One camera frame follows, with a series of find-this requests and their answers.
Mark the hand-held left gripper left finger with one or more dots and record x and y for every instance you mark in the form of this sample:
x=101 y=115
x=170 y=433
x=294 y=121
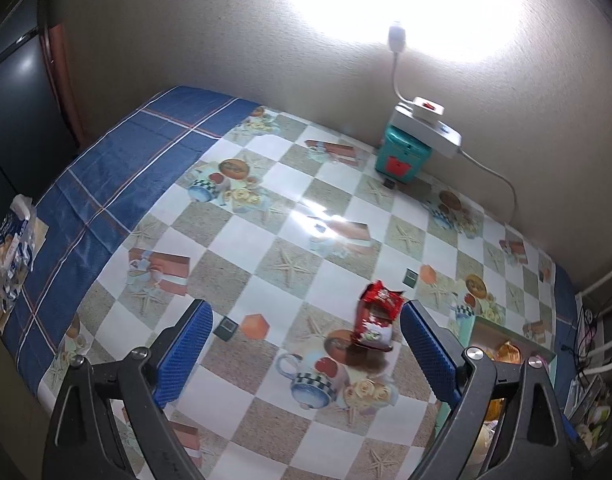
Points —
x=183 y=355

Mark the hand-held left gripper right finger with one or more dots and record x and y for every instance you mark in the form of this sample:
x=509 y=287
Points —
x=428 y=355

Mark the dark red snack packet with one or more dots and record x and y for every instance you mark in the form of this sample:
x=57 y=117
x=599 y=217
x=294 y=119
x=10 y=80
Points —
x=376 y=320

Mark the teal cardboard box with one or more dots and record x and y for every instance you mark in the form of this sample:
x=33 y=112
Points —
x=491 y=335

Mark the printed checkered tablecloth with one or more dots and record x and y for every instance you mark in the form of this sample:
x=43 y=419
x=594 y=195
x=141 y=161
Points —
x=266 y=240

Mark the small black block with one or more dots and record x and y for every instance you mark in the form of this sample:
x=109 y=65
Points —
x=388 y=183

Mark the white metal rack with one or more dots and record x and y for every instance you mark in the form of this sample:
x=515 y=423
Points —
x=606 y=345

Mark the teal toy box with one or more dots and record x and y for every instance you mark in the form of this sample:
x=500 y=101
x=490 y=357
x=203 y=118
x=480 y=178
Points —
x=401 y=160

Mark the brown wooden board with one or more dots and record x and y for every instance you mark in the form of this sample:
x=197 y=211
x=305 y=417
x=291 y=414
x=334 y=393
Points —
x=63 y=85

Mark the black appliance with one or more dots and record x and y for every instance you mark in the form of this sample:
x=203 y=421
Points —
x=20 y=100

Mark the white plug-in lamp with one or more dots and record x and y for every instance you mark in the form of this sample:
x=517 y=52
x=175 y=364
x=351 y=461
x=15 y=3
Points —
x=397 y=40

